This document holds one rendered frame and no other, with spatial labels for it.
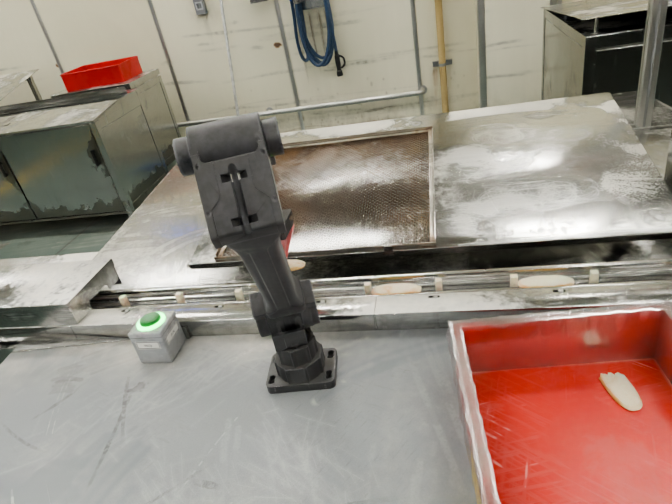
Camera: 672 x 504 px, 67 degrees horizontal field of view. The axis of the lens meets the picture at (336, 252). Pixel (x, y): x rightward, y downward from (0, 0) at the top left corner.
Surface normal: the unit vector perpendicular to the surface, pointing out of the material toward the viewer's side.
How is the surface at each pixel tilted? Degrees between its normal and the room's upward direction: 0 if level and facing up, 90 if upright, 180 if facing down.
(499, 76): 90
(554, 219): 10
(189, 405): 0
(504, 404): 0
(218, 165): 60
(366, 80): 90
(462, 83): 90
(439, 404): 0
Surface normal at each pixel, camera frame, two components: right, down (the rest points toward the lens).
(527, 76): -0.16, 0.52
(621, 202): -0.20, -0.74
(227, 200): 0.08, -0.02
